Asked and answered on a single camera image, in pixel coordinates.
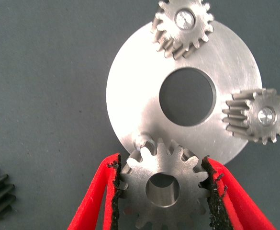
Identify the small steel gear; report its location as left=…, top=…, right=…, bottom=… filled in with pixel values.
left=118, top=138, right=211, bottom=230
left=151, top=0, right=215, bottom=59
left=222, top=88, right=280, bottom=146

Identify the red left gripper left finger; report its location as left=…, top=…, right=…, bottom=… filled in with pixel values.
left=67, top=152, right=122, bottom=230

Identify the dark grey table cloth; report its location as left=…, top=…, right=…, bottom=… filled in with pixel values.
left=0, top=0, right=280, bottom=230

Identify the round metal plate with hole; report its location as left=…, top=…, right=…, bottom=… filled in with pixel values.
left=105, top=19, right=263, bottom=166

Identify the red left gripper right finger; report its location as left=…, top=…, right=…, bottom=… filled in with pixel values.
left=201, top=157, right=277, bottom=230

